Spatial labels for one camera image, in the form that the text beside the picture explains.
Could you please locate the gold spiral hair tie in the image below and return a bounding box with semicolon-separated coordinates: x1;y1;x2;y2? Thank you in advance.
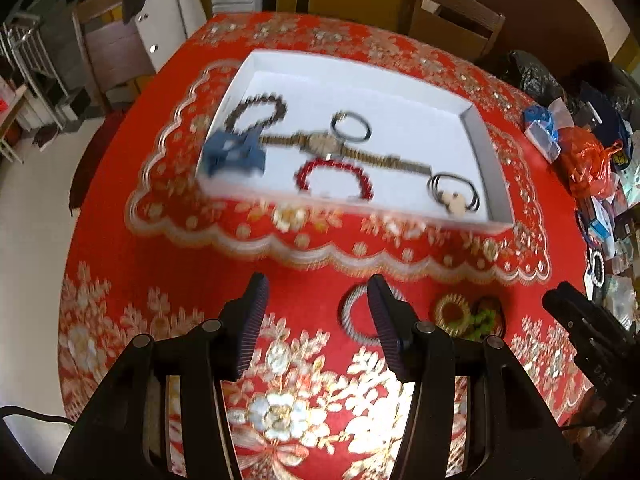
432;292;474;338

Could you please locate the silver spiral hair tie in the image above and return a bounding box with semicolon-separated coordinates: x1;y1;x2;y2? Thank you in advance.
339;282;409;347

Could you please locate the mouse charm hair tie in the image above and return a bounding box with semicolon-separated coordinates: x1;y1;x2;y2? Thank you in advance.
426;171;483;219

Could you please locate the red bead bracelet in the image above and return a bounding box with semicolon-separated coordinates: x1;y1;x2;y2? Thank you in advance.
294;157;376;202

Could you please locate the blue hair clip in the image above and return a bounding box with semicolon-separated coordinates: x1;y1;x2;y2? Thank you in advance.
201;128;266;177

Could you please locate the gold wristwatch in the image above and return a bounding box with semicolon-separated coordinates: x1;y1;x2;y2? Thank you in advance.
259;131;432;178

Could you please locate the black hair tie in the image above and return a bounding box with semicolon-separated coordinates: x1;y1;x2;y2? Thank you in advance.
328;109;373;144

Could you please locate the dark brown bead bracelet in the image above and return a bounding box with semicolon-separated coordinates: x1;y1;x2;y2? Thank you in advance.
223;92;289;134

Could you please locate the red floral tablecloth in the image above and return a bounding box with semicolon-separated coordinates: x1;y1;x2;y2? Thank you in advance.
58;13;589;479

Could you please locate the orange plastic bag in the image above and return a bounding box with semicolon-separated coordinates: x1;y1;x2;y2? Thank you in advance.
559;127;623;200

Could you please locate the blue tissue pack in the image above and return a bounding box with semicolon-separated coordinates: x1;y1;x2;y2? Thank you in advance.
523;98;575;164

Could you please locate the black plastic bag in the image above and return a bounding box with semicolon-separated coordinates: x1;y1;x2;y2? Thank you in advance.
500;50;566;107

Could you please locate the round dark wooden tabletop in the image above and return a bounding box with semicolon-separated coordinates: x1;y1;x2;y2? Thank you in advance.
475;0;608;80

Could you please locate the white shallow tray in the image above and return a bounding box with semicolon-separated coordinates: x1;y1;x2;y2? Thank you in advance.
195;49;514;234

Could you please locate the brown wooden chair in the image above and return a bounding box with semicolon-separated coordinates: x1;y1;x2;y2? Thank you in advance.
408;0;506;62

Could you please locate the wooden chair with jacket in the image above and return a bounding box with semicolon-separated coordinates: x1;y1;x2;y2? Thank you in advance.
72;0;155;115

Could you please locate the metal stair railing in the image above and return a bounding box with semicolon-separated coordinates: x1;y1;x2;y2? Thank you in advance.
1;11;70;131

